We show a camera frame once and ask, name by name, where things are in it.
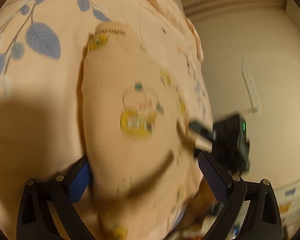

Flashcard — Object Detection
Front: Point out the orange cartoon print garment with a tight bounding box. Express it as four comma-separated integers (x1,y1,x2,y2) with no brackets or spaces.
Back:
81,22,212,239

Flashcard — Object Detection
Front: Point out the pink printed bed quilt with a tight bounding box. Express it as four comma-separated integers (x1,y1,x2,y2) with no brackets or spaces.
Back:
0,0,203,239

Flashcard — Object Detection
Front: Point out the white wall device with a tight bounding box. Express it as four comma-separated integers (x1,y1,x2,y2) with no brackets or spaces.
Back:
241,57,261,114

